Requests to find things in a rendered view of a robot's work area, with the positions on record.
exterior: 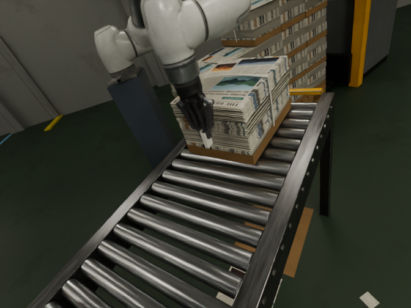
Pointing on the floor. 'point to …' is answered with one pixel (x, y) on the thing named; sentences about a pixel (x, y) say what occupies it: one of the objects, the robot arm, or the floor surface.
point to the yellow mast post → (359, 40)
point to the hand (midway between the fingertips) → (206, 137)
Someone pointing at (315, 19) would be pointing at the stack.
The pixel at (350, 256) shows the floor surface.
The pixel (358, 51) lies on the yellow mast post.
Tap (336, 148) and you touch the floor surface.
